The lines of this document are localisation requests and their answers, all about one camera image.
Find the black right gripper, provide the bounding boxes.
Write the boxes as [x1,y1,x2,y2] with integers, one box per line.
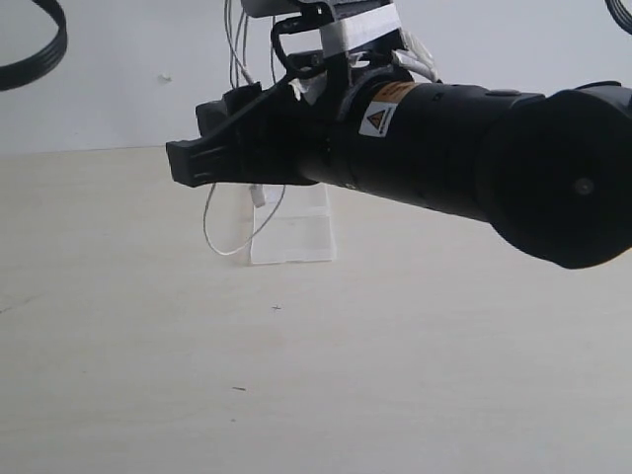
[166,66,413,188]

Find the white wired earphones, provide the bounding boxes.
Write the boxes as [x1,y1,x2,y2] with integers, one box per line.
[200,0,287,256]

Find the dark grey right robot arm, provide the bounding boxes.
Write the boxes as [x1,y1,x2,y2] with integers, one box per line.
[166,67,631,270]

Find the clear plastic storage box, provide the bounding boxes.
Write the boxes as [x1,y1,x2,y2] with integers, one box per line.
[250,185,337,266]

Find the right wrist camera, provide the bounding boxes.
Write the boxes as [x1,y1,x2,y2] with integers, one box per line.
[241,0,401,57]

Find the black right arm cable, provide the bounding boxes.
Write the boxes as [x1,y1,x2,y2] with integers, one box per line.
[270,0,632,83]

